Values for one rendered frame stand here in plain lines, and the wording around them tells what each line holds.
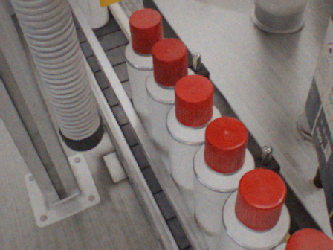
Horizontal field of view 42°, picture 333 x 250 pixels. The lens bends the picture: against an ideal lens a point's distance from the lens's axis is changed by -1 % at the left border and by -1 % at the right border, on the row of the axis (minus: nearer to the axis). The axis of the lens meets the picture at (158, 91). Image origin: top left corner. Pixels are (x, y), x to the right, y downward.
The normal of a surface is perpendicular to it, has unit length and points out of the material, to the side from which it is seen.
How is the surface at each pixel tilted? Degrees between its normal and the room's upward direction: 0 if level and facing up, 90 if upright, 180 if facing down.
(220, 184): 45
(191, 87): 3
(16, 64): 90
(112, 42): 0
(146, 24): 2
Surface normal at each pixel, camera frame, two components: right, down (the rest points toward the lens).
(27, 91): 0.41, 0.67
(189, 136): -0.25, -0.01
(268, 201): -0.07, -0.69
